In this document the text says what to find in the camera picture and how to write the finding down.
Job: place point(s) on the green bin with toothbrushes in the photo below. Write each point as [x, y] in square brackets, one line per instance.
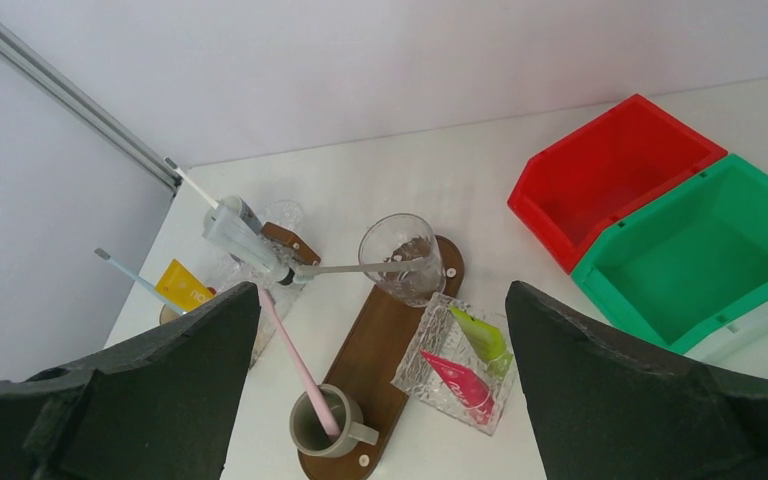
[687, 264]

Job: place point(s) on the pink toothbrush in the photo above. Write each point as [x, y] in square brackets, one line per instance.
[298, 364]

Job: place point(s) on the grey ceramic cup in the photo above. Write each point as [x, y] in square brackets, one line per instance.
[310, 438]

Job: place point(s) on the brown oval wooden tray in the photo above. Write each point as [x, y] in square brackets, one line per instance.
[363, 370]

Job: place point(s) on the red storage bin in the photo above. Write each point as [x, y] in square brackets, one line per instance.
[594, 177]

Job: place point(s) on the clear textured acrylic holder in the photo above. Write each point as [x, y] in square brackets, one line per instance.
[439, 334]

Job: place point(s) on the yellow toothpaste tube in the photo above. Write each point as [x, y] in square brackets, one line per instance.
[182, 288]

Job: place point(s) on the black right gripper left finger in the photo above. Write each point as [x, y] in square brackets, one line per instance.
[160, 405]

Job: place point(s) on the red toothpaste tube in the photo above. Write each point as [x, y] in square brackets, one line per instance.
[473, 393]

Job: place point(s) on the white toothpaste tube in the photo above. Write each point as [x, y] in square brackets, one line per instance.
[226, 230]

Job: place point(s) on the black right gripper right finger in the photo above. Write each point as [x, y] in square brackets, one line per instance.
[604, 404]

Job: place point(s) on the green toothpaste tube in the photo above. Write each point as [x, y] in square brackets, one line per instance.
[487, 341]

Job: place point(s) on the orange ceramic cup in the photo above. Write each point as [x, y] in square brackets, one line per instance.
[167, 315]

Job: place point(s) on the clear glass tumbler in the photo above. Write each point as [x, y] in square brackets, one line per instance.
[404, 237]

